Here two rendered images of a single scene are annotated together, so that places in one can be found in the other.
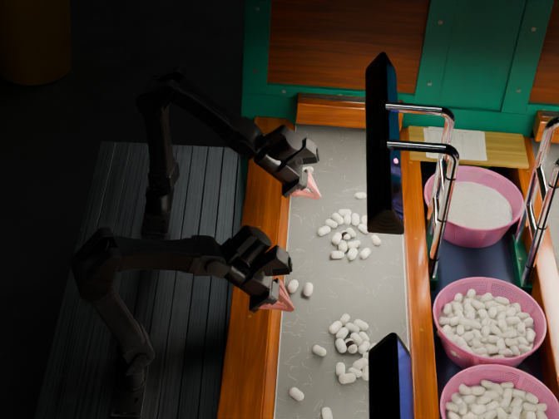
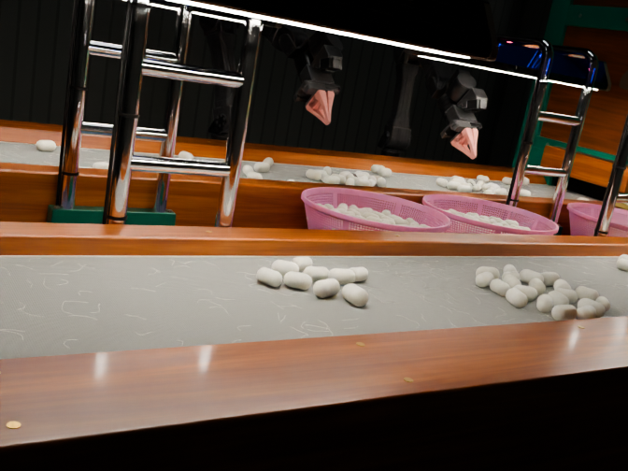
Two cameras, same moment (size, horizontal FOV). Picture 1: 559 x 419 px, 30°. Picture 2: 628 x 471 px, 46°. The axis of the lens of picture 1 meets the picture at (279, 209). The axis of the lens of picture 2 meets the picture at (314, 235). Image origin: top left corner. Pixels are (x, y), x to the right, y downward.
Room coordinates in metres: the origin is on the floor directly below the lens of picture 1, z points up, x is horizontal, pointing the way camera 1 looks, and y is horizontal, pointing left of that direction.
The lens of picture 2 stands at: (0.63, -1.51, 1.02)
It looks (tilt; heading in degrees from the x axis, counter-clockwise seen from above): 14 degrees down; 56
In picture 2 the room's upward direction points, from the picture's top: 10 degrees clockwise
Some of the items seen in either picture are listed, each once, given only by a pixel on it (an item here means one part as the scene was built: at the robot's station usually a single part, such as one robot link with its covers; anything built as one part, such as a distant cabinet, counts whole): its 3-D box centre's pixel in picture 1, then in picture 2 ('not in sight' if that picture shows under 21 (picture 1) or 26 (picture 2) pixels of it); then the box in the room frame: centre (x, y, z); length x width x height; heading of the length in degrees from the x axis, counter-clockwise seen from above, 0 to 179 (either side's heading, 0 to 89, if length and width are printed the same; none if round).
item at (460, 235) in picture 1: (471, 209); (621, 237); (2.15, -0.52, 0.72); 0.27 x 0.27 x 0.10
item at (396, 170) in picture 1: (383, 135); (518, 58); (1.99, -0.23, 1.08); 0.62 x 0.08 x 0.07; 179
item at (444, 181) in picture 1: (408, 196); (523, 138); (1.98, -0.31, 0.90); 0.20 x 0.19 x 0.45; 179
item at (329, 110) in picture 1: (349, 111); (589, 167); (2.43, -0.18, 0.83); 0.30 x 0.06 x 0.07; 89
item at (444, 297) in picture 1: (486, 330); (484, 234); (1.71, -0.51, 0.72); 0.27 x 0.27 x 0.10
